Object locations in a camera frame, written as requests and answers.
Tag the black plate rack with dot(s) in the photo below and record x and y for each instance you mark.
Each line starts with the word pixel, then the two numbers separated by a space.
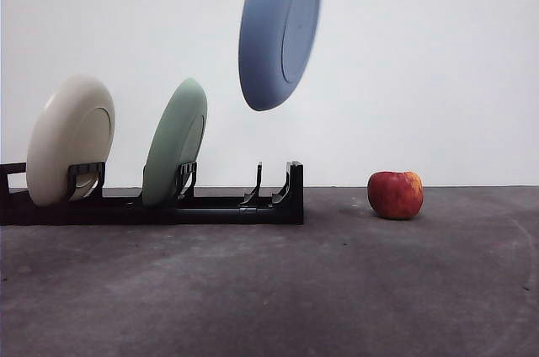
pixel 210 211

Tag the blue plate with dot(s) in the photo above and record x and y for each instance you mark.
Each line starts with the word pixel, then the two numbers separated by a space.
pixel 269 37

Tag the cream plate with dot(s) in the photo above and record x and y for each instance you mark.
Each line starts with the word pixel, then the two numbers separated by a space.
pixel 63 134

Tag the green plate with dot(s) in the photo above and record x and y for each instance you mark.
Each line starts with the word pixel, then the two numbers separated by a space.
pixel 172 142

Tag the red apple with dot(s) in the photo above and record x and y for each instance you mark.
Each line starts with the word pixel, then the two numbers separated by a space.
pixel 393 195

